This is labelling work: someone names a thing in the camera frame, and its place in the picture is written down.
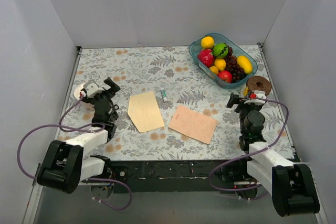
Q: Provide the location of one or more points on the yellow mango toy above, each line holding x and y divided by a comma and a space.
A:
245, 64

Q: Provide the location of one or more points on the red strawberry toy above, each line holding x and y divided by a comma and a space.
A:
206, 57

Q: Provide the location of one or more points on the green white glue stick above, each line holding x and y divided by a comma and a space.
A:
164, 96

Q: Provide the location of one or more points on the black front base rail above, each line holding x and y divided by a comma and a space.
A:
174, 176

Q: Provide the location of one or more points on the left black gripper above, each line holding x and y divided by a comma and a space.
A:
106, 94

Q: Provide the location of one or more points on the white toilet paper roll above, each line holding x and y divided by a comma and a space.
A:
76, 95

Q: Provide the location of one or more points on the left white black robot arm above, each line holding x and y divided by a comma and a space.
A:
66, 163

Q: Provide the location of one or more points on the small orange lemon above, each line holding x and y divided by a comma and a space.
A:
214, 69

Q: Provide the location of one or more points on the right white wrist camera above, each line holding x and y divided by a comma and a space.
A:
256, 94

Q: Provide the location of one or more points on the small yellow lemon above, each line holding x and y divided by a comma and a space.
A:
220, 64

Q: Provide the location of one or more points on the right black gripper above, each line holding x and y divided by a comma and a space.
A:
242, 101

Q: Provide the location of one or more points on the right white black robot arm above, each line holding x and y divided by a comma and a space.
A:
290, 184

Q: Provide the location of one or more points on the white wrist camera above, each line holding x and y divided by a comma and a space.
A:
91, 89
256, 94

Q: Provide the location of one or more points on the teal plastic fruit basket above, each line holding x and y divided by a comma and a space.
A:
195, 48

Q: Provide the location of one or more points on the green watermelon toy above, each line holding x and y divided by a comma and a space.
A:
220, 50

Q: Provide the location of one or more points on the yellow orange fruit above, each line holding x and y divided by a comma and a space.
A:
207, 42

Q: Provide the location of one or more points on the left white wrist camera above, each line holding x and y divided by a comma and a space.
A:
91, 89

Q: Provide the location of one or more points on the beige paper envelope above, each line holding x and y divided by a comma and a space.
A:
144, 112

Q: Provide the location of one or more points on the aluminium frame profile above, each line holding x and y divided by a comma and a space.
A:
47, 205

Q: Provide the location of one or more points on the red apple toy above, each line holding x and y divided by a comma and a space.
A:
225, 75

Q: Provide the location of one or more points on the dark purple grapes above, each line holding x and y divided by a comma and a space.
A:
232, 66

